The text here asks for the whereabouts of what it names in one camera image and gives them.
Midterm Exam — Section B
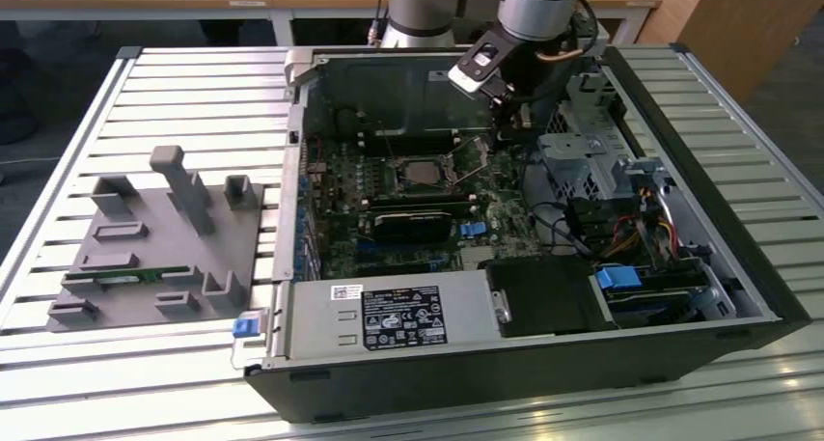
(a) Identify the metal socket cover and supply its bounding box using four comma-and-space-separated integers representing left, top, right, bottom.
448, 132, 502, 187

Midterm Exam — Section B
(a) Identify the silver green CPU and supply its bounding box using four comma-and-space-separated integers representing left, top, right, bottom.
402, 159, 454, 185

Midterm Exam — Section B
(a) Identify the CPU socket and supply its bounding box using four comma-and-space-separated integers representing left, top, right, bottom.
390, 154, 463, 195

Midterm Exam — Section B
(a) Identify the black plastic cover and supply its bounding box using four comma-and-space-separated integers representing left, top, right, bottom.
482, 257, 618, 339

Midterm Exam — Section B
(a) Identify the metal drive cage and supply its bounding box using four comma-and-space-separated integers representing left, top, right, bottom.
536, 71, 646, 206

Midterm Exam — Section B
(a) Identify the green motherboard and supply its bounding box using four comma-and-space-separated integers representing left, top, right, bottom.
292, 131, 548, 281

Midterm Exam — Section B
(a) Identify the wooden cabinet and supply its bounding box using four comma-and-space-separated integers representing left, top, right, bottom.
636, 0, 824, 102

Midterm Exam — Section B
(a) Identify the black graphics card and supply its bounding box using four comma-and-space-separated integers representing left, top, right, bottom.
371, 210, 454, 245

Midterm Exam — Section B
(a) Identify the silver finned heatsink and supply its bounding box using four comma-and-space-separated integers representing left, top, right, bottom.
460, 246, 498, 268

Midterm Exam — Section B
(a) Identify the blue disk carrier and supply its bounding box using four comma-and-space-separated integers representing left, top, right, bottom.
595, 265, 643, 292

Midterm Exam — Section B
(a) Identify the metal disk bay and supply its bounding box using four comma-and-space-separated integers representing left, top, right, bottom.
588, 255, 742, 329

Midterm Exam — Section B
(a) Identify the grey power supply unit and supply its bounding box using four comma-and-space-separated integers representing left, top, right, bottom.
282, 280, 504, 360

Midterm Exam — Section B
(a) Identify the black open PC case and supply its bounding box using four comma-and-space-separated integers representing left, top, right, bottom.
243, 42, 814, 426

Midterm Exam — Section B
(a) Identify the grey parts rack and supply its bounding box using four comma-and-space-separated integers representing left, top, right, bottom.
46, 145, 267, 335

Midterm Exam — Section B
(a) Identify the green RAM stick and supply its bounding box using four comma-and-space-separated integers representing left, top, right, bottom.
63, 265, 195, 286

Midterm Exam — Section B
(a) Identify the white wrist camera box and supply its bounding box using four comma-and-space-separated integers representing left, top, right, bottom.
448, 38, 514, 96

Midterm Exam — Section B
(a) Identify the coloured power wire bundle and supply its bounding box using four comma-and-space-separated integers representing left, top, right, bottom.
604, 208, 682, 263

